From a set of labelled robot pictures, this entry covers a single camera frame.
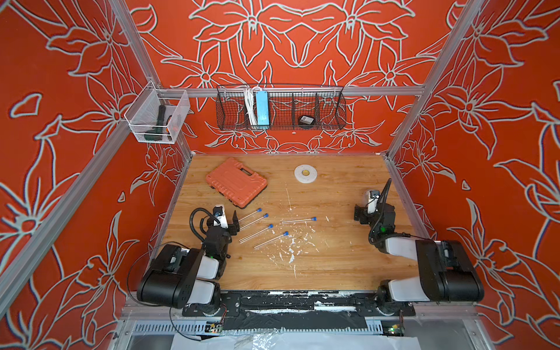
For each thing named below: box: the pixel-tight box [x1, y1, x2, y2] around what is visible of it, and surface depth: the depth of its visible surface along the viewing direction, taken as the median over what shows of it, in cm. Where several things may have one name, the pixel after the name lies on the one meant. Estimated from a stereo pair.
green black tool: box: [144, 105, 166, 142], surface depth 82 cm
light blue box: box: [255, 90, 270, 126], surface depth 92 cm
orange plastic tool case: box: [205, 157, 268, 210], surface depth 103 cm
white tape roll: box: [293, 164, 318, 184], surface depth 112 cm
